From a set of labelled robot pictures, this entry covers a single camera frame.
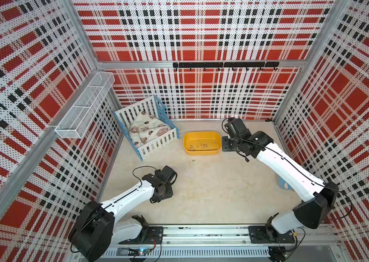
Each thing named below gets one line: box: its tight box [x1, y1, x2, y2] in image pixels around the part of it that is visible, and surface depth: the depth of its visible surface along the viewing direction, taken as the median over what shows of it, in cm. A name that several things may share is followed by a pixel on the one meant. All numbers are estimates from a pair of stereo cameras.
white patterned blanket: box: [128, 111, 174, 148], surface depth 110 cm
